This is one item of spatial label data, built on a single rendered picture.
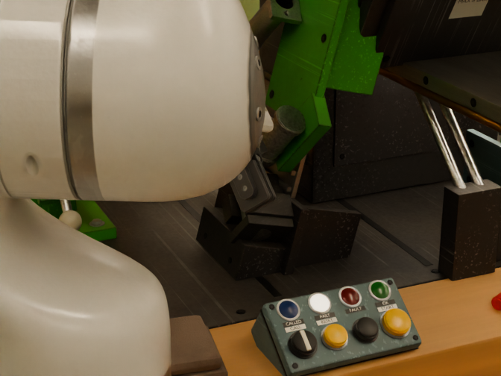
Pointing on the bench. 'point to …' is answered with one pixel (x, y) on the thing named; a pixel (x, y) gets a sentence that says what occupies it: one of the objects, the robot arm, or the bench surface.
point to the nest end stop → (243, 230)
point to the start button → (396, 321)
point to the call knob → (303, 342)
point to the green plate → (323, 54)
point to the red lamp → (350, 296)
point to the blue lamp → (288, 309)
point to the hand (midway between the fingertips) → (251, 187)
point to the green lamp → (379, 289)
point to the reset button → (335, 336)
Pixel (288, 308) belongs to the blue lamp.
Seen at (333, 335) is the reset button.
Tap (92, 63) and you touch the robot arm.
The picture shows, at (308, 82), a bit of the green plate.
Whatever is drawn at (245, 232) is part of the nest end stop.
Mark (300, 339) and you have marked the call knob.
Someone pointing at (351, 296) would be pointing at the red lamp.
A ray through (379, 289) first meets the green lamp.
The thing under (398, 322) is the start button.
